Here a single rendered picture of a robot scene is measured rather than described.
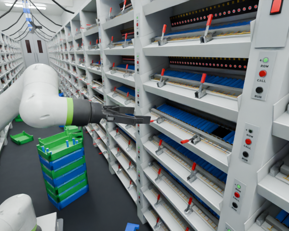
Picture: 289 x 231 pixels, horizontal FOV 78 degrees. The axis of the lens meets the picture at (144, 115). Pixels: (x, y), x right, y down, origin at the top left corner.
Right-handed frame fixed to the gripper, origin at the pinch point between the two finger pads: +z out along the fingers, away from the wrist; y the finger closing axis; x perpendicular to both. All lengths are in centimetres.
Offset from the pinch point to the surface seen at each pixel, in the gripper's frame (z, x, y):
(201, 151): 20.8, -9.1, 18.0
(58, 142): -16, -57, -102
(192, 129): 24.2, -3.6, 7.6
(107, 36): 15, 41, -100
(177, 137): 20.9, -9.3, 2.9
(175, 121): 24.1, -3.7, -3.8
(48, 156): -26, -57, -77
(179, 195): 33, -44, 3
